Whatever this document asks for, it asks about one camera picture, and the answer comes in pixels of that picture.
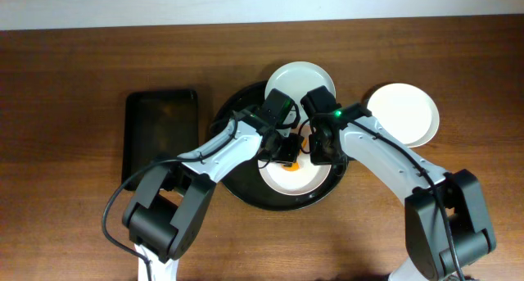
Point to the pale green plate top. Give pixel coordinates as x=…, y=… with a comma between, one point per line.
x=297, y=78

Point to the white pink plate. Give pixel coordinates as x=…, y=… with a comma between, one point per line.
x=305, y=180

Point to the round black tray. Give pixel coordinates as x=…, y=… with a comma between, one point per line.
x=246, y=182

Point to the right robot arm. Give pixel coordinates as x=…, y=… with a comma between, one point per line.
x=447, y=223

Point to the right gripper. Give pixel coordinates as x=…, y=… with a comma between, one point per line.
x=321, y=151

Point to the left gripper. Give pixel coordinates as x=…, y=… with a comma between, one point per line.
x=287, y=151

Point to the green yellow sponge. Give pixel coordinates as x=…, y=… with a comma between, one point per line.
x=291, y=167

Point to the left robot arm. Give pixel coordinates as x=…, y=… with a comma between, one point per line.
x=173, y=195

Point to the rectangular black tray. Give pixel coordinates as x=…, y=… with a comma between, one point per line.
x=158, y=125

